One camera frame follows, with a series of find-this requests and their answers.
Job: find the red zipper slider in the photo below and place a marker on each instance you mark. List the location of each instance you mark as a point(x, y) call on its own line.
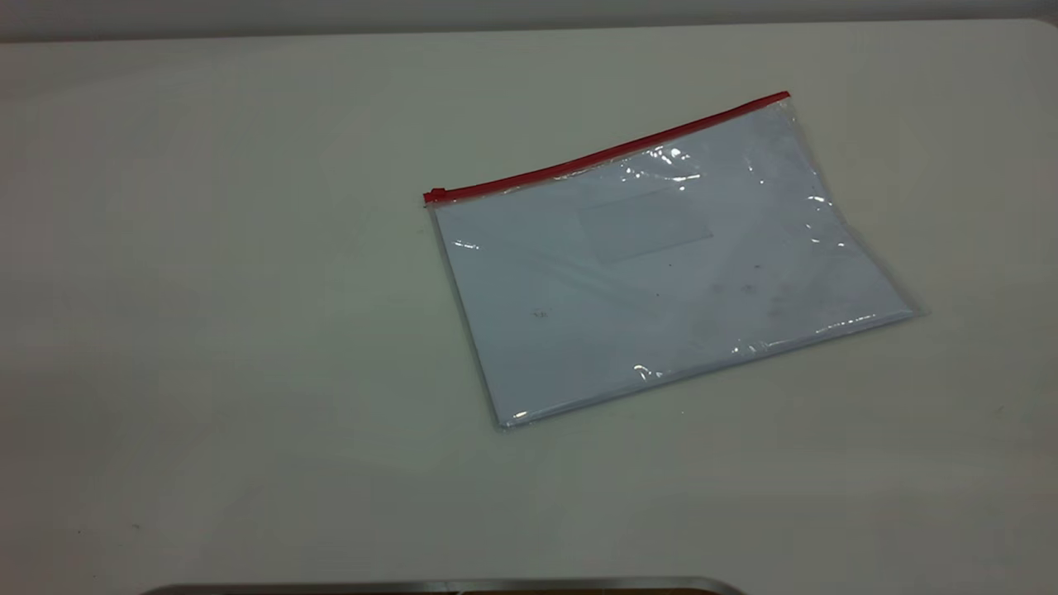
point(434, 196)

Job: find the transparent zip bag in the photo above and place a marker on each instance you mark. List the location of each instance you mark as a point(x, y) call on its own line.
point(661, 273)

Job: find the silver metal rim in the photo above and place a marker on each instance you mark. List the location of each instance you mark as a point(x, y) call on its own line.
point(446, 587)

